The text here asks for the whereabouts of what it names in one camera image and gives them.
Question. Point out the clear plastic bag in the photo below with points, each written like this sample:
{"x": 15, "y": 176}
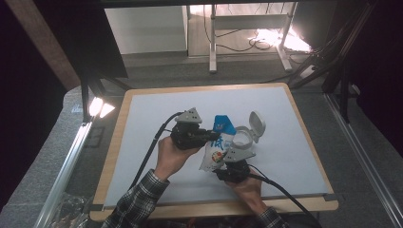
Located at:
{"x": 68, "y": 209}

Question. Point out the white board wooden frame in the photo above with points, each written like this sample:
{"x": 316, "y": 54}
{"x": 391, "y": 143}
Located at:
{"x": 206, "y": 209}

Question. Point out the white cabinet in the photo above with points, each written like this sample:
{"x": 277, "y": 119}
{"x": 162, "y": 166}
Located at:
{"x": 145, "y": 30}

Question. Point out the wooden beam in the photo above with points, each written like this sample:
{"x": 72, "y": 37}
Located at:
{"x": 47, "y": 44}

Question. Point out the black tripod stand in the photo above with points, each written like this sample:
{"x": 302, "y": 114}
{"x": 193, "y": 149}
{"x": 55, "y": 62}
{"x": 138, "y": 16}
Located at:
{"x": 344, "y": 95}

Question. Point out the black lamp stand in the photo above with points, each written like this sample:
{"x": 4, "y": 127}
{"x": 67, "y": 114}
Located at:
{"x": 85, "y": 101}

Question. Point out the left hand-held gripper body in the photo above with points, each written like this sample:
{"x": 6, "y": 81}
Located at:
{"x": 190, "y": 134}

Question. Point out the white and blue milk pouch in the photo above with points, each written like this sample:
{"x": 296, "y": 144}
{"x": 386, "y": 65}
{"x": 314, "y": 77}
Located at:
{"x": 218, "y": 145}

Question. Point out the person's left hand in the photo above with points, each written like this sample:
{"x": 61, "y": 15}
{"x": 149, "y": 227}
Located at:
{"x": 172, "y": 158}

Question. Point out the person's right hand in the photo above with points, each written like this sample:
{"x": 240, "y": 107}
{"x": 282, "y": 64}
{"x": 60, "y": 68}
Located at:
{"x": 250, "y": 193}

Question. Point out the aluminium rail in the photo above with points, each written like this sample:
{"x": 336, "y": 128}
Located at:
{"x": 68, "y": 171}
{"x": 364, "y": 158}

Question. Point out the white metal desk frame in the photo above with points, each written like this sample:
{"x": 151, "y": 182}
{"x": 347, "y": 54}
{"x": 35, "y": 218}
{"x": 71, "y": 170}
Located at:
{"x": 213, "y": 47}

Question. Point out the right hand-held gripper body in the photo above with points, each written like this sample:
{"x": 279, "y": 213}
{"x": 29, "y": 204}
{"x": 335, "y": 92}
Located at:
{"x": 236, "y": 164}

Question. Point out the white table mat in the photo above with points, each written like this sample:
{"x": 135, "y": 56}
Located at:
{"x": 285, "y": 152}

